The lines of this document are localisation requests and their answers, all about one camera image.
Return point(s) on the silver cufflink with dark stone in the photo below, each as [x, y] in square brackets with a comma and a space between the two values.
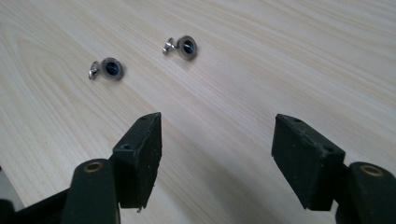
[111, 68]
[186, 47]

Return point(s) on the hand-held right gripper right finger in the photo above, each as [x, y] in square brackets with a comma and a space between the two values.
[303, 161]

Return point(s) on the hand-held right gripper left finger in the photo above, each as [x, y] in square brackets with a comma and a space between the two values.
[140, 168]

